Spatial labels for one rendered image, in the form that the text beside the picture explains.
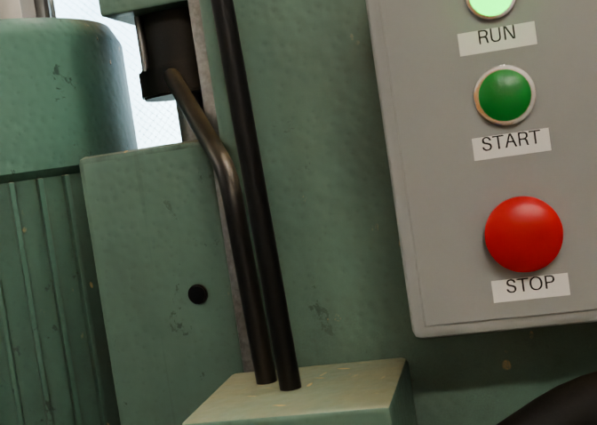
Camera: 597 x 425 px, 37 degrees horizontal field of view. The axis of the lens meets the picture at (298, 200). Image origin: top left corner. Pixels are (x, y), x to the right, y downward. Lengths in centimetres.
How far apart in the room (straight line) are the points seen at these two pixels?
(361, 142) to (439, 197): 8
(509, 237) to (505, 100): 5
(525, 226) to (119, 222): 24
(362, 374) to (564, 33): 17
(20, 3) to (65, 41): 151
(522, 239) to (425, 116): 6
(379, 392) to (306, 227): 10
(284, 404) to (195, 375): 13
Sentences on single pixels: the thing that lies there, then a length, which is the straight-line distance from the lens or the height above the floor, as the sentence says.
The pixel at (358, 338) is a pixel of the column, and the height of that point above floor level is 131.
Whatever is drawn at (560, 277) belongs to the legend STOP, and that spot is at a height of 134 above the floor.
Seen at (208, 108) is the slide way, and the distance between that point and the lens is 49.
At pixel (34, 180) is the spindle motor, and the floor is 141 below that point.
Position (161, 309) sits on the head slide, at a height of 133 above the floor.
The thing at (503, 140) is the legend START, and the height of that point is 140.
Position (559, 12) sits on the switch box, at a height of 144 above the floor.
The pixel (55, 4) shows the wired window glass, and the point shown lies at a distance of 211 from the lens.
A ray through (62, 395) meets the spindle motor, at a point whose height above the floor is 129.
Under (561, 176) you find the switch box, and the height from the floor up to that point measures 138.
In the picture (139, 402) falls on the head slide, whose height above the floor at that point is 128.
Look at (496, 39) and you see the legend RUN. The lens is 37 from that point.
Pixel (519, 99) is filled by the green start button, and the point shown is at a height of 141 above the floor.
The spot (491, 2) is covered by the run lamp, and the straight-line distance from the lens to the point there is 37.
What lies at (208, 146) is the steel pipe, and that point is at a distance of 45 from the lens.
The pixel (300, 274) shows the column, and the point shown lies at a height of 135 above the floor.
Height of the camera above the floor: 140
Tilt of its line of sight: 3 degrees down
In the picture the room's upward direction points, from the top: 8 degrees counter-clockwise
